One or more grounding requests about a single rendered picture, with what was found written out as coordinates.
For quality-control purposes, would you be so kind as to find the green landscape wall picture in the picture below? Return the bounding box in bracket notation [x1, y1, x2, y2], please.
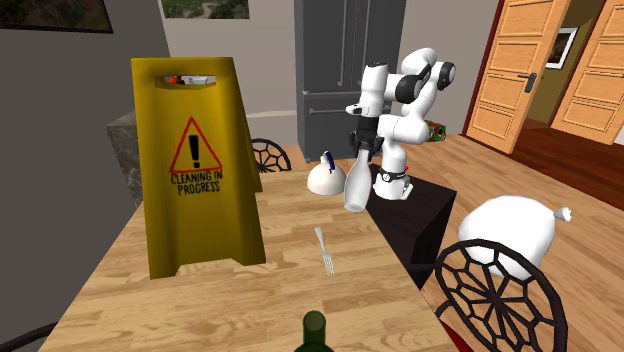
[160, 0, 251, 20]

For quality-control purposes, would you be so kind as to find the green and red box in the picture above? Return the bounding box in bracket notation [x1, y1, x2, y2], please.
[423, 119, 449, 144]

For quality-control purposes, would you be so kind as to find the black round-back chair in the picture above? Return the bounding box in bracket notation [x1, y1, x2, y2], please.
[250, 137, 293, 174]
[433, 238, 570, 352]

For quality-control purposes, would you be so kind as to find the wooden door with black handle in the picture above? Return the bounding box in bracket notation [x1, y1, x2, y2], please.
[461, 0, 572, 155]

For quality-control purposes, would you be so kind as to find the white-framed wall picture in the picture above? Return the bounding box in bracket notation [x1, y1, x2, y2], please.
[544, 27, 579, 70]

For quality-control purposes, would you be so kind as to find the grey refrigerator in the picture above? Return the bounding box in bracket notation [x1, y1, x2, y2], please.
[293, 0, 408, 164]

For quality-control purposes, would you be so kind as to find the yellow cleaning warning sign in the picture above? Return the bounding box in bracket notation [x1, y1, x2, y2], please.
[130, 56, 267, 281]

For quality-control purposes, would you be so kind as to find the white kettle with blue handle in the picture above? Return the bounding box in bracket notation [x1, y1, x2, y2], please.
[306, 150, 347, 197]

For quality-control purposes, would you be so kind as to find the dark-framed wall picture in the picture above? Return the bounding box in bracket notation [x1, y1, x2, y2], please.
[0, 0, 114, 35]

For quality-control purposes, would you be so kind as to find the dark green bottle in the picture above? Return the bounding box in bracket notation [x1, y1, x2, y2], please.
[292, 310, 336, 352]

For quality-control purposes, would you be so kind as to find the dark robot stand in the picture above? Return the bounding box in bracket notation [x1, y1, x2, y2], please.
[364, 163, 458, 291]

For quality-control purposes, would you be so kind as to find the grey stone counter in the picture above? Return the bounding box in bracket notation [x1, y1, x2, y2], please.
[106, 109, 145, 210]

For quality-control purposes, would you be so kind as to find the silver fork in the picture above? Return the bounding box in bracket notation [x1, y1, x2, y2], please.
[314, 226, 336, 278]

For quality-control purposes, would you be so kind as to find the white tied bag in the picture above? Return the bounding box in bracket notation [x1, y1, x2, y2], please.
[457, 195, 573, 282]

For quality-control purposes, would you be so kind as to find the white bottle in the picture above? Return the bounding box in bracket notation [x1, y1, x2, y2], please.
[343, 147, 376, 213]

